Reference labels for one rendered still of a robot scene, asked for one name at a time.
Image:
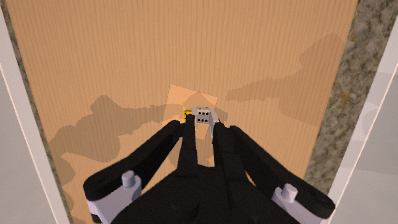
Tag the orange flat mat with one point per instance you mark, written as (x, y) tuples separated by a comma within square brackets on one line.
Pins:
[(180, 99)]

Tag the yellow die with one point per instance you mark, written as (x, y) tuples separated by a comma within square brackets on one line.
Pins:
[(185, 113)]

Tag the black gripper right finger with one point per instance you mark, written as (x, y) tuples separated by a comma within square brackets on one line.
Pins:
[(301, 200)]

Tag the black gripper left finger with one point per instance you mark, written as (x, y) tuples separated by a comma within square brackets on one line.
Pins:
[(113, 188)]

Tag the white die with black pips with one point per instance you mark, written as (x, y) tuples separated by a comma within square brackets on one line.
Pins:
[(203, 115)]

